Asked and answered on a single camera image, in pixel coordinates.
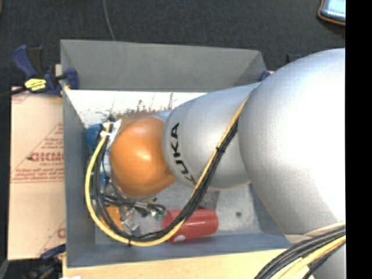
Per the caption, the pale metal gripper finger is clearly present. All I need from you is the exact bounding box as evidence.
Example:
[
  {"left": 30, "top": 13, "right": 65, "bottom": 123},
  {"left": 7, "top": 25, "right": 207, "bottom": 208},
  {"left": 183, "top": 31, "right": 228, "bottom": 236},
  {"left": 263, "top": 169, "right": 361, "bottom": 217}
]
[
  {"left": 123, "top": 221, "right": 141, "bottom": 234},
  {"left": 120, "top": 207, "right": 137, "bottom": 224}
]

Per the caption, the orange rounded object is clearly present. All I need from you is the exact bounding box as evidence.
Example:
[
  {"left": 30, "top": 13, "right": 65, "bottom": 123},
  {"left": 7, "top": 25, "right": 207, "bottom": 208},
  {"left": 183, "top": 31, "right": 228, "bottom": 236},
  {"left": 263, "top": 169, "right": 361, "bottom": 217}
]
[{"left": 99, "top": 204, "right": 125, "bottom": 233}]

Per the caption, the red plastic bottle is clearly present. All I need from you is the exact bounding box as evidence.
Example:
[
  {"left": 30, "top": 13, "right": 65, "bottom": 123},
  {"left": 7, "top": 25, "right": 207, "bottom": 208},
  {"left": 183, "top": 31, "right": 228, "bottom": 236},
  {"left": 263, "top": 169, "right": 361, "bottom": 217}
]
[{"left": 162, "top": 208, "right": 219, "bottom": 244}]

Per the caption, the blue rounded object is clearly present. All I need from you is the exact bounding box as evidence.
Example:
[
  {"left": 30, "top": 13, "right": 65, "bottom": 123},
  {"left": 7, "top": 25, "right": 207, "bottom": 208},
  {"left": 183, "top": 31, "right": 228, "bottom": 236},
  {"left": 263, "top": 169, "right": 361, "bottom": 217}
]
[{"left": 85, "top": 123, "right": 103, "bottom": 155}]

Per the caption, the brown cardboard board, red print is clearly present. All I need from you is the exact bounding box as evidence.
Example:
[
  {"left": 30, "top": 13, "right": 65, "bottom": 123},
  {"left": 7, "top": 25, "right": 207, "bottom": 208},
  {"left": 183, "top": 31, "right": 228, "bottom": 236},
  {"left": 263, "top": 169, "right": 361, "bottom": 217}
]
[{"left": 6, "top": 88, "right": 67, "bottom": 262}]

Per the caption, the grey metal bin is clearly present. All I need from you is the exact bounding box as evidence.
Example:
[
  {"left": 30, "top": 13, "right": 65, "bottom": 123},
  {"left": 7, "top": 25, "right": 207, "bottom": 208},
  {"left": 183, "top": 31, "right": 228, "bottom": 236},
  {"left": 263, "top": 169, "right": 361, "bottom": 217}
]
[{"left": 60, "top": 39, "right": 295, "bottom": 269}]

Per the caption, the black cylinder on white bracket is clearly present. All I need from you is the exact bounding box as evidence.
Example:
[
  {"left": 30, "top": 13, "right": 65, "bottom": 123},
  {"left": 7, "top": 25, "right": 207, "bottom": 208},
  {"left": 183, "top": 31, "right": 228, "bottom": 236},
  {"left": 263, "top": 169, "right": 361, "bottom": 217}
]
[{"left": 99, "top": 115, "right": 123, "bottom": 150}]

